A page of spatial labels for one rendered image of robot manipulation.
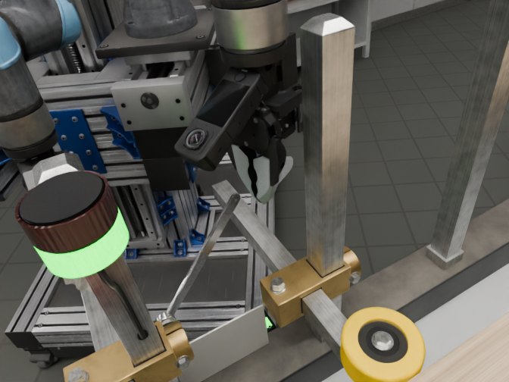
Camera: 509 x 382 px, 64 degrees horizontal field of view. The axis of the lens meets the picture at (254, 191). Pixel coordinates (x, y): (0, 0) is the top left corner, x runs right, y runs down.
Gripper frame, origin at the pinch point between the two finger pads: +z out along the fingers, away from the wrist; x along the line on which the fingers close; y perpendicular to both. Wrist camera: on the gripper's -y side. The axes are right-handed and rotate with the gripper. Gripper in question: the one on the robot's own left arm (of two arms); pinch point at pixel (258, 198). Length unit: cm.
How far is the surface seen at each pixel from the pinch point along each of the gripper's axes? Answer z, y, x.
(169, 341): 6.9, -19.4, -2.4
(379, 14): 81, 324, 148
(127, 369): 6.7, -24.4, -1.4
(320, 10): 63, 263, 169
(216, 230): 1.2, -6.9, 1.3
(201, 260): 3.9, -10.2, 1.3
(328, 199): -4.4, 0.6, -10.6
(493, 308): 32, 28, -28
